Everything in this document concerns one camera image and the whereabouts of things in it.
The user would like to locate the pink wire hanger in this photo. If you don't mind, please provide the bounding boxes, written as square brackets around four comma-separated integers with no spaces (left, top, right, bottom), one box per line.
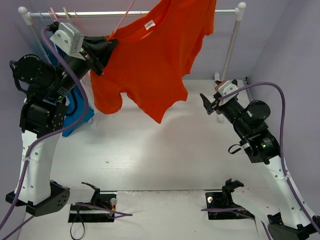
[110,0,135,36]

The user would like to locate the orange t shirt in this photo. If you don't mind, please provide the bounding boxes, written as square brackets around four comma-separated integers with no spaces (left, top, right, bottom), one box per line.
[90,0,217,123]

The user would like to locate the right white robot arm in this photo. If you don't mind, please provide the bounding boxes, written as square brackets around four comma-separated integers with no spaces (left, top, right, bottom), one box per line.
[202,80,320,240]

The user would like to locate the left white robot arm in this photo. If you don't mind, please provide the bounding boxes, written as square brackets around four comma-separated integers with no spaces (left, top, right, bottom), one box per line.
[5,37,118,217]

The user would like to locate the beige wooden hanger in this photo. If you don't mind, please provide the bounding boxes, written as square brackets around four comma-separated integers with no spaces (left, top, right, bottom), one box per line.
[62,7,71,23]

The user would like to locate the light pink hanger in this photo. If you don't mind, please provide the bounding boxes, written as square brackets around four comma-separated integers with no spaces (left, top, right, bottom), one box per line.
[49,7,60,23]

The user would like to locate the blue t shirt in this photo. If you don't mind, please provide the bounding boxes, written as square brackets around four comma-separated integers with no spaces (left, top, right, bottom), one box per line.
[44,37,95,138]

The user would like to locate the white metal clothes rack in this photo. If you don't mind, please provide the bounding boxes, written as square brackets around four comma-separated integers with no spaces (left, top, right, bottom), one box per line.
[17,1,248,122]

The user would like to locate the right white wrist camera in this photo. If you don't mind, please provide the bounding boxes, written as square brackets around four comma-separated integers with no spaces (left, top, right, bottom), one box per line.
[215,82,239,97]

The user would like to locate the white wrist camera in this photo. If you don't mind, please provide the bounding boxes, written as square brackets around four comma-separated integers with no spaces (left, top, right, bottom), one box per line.
[215,82,239,97]
[50,22,84,60]

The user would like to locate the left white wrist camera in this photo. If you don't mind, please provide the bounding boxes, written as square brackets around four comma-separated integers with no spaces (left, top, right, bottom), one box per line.
[50,22,84,60]

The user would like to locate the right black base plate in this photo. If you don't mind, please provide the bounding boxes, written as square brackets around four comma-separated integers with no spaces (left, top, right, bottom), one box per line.
[201,178,255,221]

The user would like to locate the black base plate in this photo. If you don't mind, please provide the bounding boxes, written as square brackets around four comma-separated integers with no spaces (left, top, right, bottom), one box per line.
[67,182,117,223]
[201,178,255,221]

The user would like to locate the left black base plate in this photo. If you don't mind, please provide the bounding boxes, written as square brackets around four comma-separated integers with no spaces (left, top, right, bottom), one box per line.
[67,182,117,223]

